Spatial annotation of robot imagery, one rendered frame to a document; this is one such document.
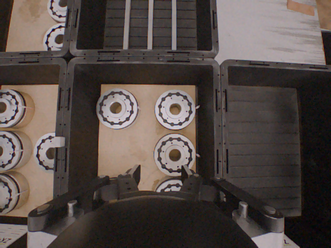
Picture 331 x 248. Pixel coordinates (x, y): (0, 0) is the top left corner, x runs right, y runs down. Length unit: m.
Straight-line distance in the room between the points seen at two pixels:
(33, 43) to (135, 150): 0.44
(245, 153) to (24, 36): 0.73
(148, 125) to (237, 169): 0.27
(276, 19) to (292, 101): 0.43
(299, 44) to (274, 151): 0.53
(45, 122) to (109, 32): 0.31
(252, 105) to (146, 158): 0.33
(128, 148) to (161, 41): 0.32
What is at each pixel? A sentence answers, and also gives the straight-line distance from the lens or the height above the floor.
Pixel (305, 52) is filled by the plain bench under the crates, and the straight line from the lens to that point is 0.83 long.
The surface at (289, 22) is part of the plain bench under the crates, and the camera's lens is 0.86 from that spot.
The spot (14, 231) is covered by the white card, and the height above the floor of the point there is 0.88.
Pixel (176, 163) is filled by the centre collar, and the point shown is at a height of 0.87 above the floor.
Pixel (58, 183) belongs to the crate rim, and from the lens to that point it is 0.31.
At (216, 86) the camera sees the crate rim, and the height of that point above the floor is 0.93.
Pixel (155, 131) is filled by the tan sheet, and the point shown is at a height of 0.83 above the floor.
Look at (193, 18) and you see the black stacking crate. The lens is 0.47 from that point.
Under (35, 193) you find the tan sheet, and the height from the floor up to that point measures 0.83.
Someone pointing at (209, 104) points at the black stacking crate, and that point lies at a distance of 0.26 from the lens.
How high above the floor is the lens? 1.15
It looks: 86 degrees down
